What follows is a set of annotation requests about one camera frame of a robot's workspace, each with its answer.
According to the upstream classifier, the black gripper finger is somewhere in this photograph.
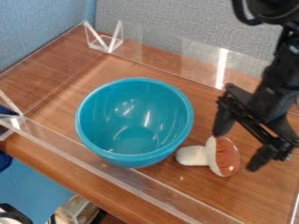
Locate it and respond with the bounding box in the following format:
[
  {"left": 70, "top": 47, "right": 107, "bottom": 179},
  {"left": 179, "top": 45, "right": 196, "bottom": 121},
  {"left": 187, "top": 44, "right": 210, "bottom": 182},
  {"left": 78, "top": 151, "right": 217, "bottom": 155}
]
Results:
[
  {"left": 213, "top": 103, "right": 235, "bottom": 137},
  {"left": 247, "top": 143, "right": 281, "bottom": 172}
]

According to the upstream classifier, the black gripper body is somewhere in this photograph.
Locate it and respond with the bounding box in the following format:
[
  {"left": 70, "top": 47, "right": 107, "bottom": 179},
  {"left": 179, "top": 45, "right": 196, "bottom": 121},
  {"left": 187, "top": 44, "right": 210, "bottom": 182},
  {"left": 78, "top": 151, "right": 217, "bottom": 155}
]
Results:
[{"left": 218, "top": 83, "right": 299, "bottom": 161}]

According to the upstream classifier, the plush brown white mushroom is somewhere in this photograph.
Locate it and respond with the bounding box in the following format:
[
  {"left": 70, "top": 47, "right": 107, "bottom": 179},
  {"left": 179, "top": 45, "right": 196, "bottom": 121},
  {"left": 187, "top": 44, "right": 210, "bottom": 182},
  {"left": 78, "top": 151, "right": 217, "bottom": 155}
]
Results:
[{"left": 175, "top": 136, "right": 241, "bottom": 177}]

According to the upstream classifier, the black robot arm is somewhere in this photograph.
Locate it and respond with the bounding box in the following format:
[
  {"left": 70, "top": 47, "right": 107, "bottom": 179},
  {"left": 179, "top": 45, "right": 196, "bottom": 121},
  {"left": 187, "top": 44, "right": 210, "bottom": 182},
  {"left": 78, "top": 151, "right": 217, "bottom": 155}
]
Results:
[{"left": 213, "top": 0, "right": 299, "bottom": 172}]

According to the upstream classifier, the blue plastic bowl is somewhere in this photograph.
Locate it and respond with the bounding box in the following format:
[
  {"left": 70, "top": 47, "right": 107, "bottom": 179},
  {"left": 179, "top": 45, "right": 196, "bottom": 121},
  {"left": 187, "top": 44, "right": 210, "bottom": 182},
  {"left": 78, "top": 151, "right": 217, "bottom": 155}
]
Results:
[{"left": 75, "top": 78, "right": 194, "bottom": 168}]

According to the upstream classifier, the clear acrylic back barrier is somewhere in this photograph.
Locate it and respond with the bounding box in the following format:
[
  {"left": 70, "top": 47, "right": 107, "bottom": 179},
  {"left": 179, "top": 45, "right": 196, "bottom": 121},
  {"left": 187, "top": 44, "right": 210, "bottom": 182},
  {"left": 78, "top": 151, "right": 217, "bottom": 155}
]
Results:
[{"left": 83, "top": 20, "right": 299, "bottom": 116}]

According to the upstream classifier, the clear acrylic barrier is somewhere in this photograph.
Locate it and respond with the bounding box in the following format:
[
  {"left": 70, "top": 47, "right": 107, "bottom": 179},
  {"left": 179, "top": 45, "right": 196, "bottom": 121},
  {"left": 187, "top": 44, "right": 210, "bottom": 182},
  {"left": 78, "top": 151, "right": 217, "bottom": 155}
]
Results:
[
  {"left": 0, "top": 116, "right": 243, "bottom": 224},
  {"left": 83, "top": 20, "right": 299, "bottom": 116}
]

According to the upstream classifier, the clear acrylic front barrier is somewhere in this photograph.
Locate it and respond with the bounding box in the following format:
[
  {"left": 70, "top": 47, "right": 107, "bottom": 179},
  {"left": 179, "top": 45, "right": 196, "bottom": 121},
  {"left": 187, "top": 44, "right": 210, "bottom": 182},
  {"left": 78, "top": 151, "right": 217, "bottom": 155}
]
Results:
[{"left": 0, "top": 116, "right": 243, "bottom": 224}]

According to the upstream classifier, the grey box under table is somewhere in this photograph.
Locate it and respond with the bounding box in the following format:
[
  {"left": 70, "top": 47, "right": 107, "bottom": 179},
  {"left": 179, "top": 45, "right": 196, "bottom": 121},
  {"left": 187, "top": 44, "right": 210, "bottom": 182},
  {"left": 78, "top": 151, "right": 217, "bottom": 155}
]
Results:
[{"left": 46, "top": 195, "right": 99, "bottom": 224}]

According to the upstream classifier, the dark blue object left edge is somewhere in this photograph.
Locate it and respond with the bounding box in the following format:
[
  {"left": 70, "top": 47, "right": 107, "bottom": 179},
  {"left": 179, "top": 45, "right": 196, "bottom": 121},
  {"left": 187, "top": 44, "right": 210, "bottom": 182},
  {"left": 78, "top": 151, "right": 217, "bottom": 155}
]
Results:
[{"left": 0, "top": 104, "right": 19, "bottom": 172}]

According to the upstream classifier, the black white object bottom left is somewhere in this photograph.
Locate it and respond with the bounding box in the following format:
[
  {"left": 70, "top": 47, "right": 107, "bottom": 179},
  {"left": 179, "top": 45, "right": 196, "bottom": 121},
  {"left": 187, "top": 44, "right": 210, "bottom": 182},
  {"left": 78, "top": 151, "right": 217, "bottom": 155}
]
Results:
[{"left": 0, "top": 203, "right": 34, "bottom": 224}]

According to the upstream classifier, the clear acrylic corner bracket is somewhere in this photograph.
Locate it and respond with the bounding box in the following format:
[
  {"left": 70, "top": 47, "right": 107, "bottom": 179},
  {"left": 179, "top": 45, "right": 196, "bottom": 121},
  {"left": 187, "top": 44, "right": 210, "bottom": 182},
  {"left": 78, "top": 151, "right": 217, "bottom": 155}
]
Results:
[{"left": 83, "top": 20, "right": 124, "bottom": 53}]

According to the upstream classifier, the clear acrylic left bracket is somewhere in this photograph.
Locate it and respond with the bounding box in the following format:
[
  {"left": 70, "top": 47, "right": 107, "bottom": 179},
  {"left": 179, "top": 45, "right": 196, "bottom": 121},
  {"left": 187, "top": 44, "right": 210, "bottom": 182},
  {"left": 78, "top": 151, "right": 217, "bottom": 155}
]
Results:
[{"left": 0, "top": 90, "right": 24, "bottom": 138}]

